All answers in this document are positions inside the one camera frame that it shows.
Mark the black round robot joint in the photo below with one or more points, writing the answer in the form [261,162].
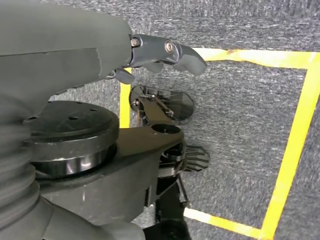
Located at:
[72,132]

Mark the yellow floor tape square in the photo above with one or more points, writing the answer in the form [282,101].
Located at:
[295,145]

